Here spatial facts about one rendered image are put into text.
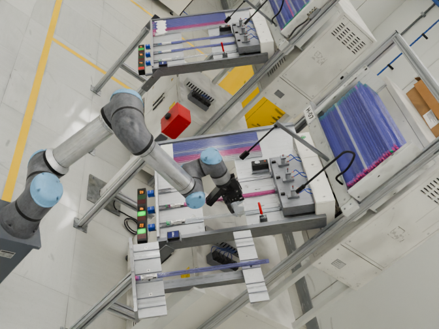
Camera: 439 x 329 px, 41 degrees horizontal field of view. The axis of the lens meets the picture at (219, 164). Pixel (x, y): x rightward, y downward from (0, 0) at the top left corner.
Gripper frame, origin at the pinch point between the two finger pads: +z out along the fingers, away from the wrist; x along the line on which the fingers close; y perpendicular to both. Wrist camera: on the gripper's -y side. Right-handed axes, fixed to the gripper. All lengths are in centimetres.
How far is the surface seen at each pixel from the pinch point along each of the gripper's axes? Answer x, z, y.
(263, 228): -10.2, 4.3, 10.1
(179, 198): 15.7, -5.0, -22.3
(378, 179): -12, -2, 60
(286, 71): 135, 27, 43
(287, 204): -4.6, 1.0, 22.6
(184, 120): 90, 5, -19
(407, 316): 33, 164, 61
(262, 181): 18.8, 5.0, 14.6
